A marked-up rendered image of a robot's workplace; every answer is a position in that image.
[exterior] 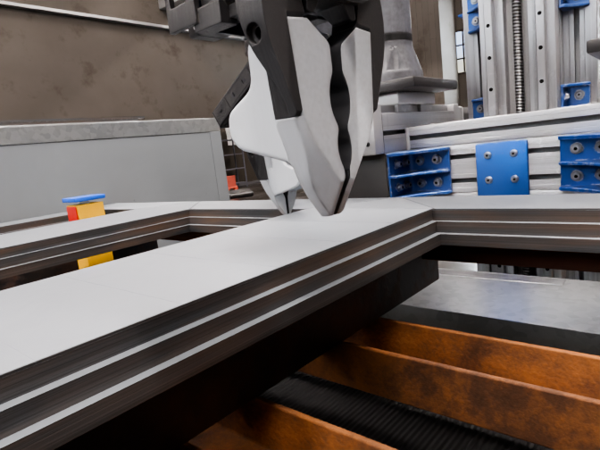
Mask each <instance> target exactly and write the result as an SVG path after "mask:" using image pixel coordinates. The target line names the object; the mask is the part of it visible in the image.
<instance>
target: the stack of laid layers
mask: <svg viewBox="0 0 600 450"><path fill-rule="evenodd" d="M281 215H284V214H282V213H281V212H280V211H279V210H186V211H181V212H174V213H169V214H164V215H160V216H156V217H152V218H147V219H143V220H138V221H131V222H126V223H122V224H118V225H113V226H109V227H104V228H101V229H92V230H88V231H83V232H80V233H75V234H70V235H66V236H62V237H54V238H49V239H46V240H41V241H37V242H32V243H28V244H24V245H19V246H11V247H7V248H3V249H0V279H6V278H10V277H13V276H17V275H21V274H24V273H28V272H32V271H38V270H41V269H44V268H48V267H52V266H55V265H59V264H63V263H69V262H73V261H77V260H80V259H84V258H88V257H91V256H95V255H99V254H105V253H109V252H112V251H116V250H120V249H123V248H127V247H131V246H137V245H140V244H144V243H147V242H151V241H155V240H158V239H162V238H168V237H172V236H176V235H179V234H183V233H187V232H205V233H218V232H221V231H224V230H228V229H234V228H237V227H241V226H244V225H247V224H251V223H255V222H258V221H264V220H268V219H270V218H274V217H278V216H281ZM68 221H69V217H68V215H65V216H60V217H55V218H50V219H45V220H40V221H31V222H25V223H21V224H15V225H11V226H5V227H1V228H0V235H2V234H7V233H12V232H16V231H22V230H26V229H34V228H40V227H45V226H49V225H54V224H59V223H64V222H68ZM440 245H444V246H477V247H495V248H512V249H529V250H546V251H564V252H581V253H598V254H600V209H564V210H434V209H432V210H430V211H427V212H424V213H421V214H419V215H416V216H414V217H412V218H409V219H407V220H404V221H400V222H398V223H396V224H393V225H391V226H388V227H386V228H384V229H380V230H377V231H375V232H372V233H371V234H368V235H365V236H363V237H359V238H357V239H355V240H352V241H349V242H347V243H344V244H343V245H340V246H336V247H333V248H331V249H329V250H327V251H324V252H322V253H319V254H316V255H313V256H311V257H308V258H305V259H303V260H301V261H299V262H295V263H292V264H289V265H288V266H285V267H283V268H280V269H278V270H275V271H272V272H269V273H267V274H264V275H262V276H260V277H257V278H255V279H251V280H248V281H247V282H244V283H241V284H239V285H236V286H234V287H231V288H228V289H225V290H223V291H221V292H219V293H216V294H213V295H211V296H208V297H205V298H203V299H200V300H197V301H195V302H193V303H191V304H187V305H184V306H181V307H180V308H177V309H175V310H172V311H170V312H166V313H164V314H161V315H159V316H156V317H154V318H152V319H149V320H147V321H143V322H140V323H139V324H136V325H133V326H131V327H128V328H126V329H123V330H120V331H117V332H115V333H112V334H111V335H108V336H106V337H101V338H99V339H97V340H95V341H92V342H89V343H87V344H85V345H83V346H79V347H76V348H73V349H71V350H69V351H67V352H64V353H62V354H58V355H56V356H53V357H51V358H48V359H46V360H44V361H41V362H37V363H35V364H32V365H30V366H28V367H25V368H23V369H20V370H18V371H15V372H12V373H9V374H7V375H4V376H3V377H0V450H55V448H57V447H59V446H62V445H64V444H66V443H68V442H70V441H71V440H73V439H74V438H77V437H79V436H81V435H83V434H85V433H86V432H88V431H90V430H92V429H94V428H96V427H98V426H100V425H101V424H103V423H105V422H107V421H109V420H111V419H113V418H115V417H116V416H118V415H120V414H122V413H125V412H126V411H128V410H130V409H131V408H133V407H135V406H137V405H139V404H142V403H144V402H145V401H146V400H148V399H150V398H152V397H154V396H157V395H159V394H161V393H162V392H163V391H165V390H167V389H169V388H172V387H174V386H176V385H178V384H179V383H180V382H182V381H184V380H186V379H189V378H191V377H193V376H194V375H196V374H197V373H199V372H201V371H204V370H206V369H208V368H209V367H211V366H213V365H214V364H216V363H219V362H221V361H223V360H224V359H226V358H228V357H230V356H232V355H233V354H236V353H238V352H239V351H241V350H243V349H245V348H247V347H249V346H251V345H253V344H254V343H256V342H258V341H260V340H262V339H264V338H266V337H268V336H270V335H271V334H273V333H275V332H277V331H279V330H281V329H284V328H285V327H286V326H288V325H290V324H292V323H294V322H296V321H299V320H301V319H302V318H303V317H305V316H307V315H309V314H311V313H314V312H316V311H317V310H319V309H321V308H322V307H324V306H326V305H328V304H331V303H332V302H334V301H336V300H338V299H339V298H341V297H343V296H346V295H347V294H349V293H351V292H353V291H355V290H356V289H358V288H361V287H363V286H364V285H366V284H368V283H370V282H372V281H373V280H375V279H378V278H379V277H381V276H383V275H385V274H387V273H389V272H391V271H393V270H394V269H396V268H398V267H400V266H402V265H404V264H406V263H408V262H409V261H411V260H413V259H415V258H417V257H419V256H421V255H423V254H425V253H427V252H428V251H430V250H432V249H434V248H436V247H438V246H440Z"/></svg>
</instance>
